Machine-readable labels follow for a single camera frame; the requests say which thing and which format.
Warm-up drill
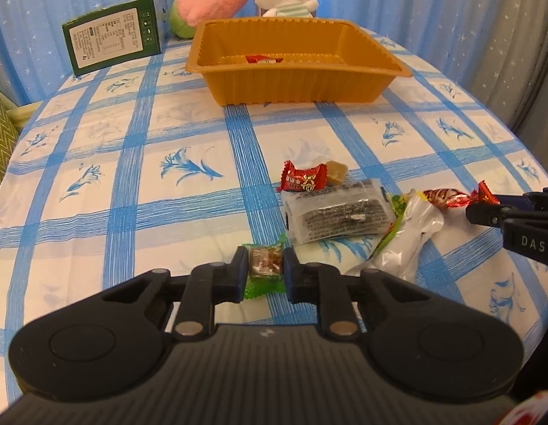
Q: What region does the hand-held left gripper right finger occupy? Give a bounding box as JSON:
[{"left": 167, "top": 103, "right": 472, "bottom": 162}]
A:
[{"left": 284, "top": 247, "right": 435, "bottom": 342}]

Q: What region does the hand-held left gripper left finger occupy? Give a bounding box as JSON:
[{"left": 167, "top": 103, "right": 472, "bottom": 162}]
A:
[{"left": 101, "top": 246, "right": 249, "bottom": 342}]

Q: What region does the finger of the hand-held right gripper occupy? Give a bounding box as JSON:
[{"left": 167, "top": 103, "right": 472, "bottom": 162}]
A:
[
  {"left": 492, "top": 188, "right": 548, "bottom": 211},
  {"left": 465, "top": 203, "right": 514, "bottom": 228}
]

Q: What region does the green brown candy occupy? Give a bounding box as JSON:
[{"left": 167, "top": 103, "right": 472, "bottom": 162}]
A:
[{"left": 241, "top": 234, "right": 288, "bottom": 300}]

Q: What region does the shiny red twisted candy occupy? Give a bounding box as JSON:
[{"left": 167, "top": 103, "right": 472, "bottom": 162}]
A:
[{"left": 422, "top": 181, "right": 497, "bottom": 210}]

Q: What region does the clear packet dark snack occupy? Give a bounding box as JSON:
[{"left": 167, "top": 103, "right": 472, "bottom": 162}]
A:
[{"left": 281, "top": 179, "right": 398, "bottom": 246}]

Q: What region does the white green snack packet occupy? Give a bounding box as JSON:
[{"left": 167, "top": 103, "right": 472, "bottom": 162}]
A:
[{"left": 345, "top": 189, "right": 445, "bottom": 281}]

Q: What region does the red cartoon candy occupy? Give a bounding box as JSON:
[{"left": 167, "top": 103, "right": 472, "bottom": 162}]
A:
[{"left": 280, "top": 160, "right": 331, "bottom": 193}]

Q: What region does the brown cube candy clear wrapper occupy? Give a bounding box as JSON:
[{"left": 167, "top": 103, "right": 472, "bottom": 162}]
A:
[{"left": 310, "top": 157, "right": 349, "bottom": 187}]

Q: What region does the orange plastic tray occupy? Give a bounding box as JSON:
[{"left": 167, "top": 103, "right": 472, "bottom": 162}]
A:
[{"left": 185, "top": 17, "right": 413, "bottom": 107}]

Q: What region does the blue checked floral tablecloth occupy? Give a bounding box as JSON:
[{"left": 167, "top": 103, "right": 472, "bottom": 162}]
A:
[{"left": 0, "top": 22, "right": 548, "bottom": 412}]

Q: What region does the grey curtain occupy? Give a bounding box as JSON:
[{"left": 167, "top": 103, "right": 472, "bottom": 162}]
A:
[{"left": 500, "top": 0, "right": 548, "bottom": 151}]

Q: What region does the red white printed clothing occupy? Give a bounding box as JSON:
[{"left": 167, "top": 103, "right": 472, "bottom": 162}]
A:
[{"left": 495, "top": 389, "right": 548, "bottom": 425}]

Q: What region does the green cardboard box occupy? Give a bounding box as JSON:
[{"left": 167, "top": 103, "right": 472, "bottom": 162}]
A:
[{"left": 62, "top": 0, "right": 170, "bottom": 77}]

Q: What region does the pink green plush toy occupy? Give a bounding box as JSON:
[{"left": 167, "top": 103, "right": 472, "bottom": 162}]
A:
[{"left": 169, "top": 0, "right": 261, "bottom": 40}]

